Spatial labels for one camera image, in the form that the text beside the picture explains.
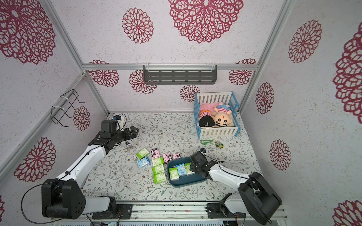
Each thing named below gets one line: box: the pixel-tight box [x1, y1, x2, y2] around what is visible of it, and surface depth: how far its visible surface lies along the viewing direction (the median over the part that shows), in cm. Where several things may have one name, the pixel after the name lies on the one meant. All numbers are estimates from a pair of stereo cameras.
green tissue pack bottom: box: [153, 171, 167, 185], surface depth 85 cm
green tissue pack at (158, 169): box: [151, 163, 165, 175], surface depth 89 cm
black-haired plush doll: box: [197, 110, 216, 129], surface depth 103 cm
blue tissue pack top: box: [175, 162, 188, 178], surface depth 87 cm
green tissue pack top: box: [184, 162, 196, 176], surface depth 88 cm
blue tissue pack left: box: [136, 156, 151, 169], surface depth 92 cm
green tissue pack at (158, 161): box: [151, 156, 165, 167], surface depth 91 cm
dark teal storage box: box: [166, 156, 208, 187], surface depth 87 cm
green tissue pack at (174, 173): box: [168, 167, 180, 181], surface depth 85 cm
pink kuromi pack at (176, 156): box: [172, 152, 181, 161], surface depth 94 cm
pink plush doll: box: [199, 101, 223, 115], surface depth 113 cm
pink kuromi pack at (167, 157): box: [162, 153, 173, 164], surface depth 93 cm
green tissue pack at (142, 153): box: [136, 147, 149, 160], surface depth 96 cm
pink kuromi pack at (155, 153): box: [150, 147, 161, 159], surface depth 96 cm
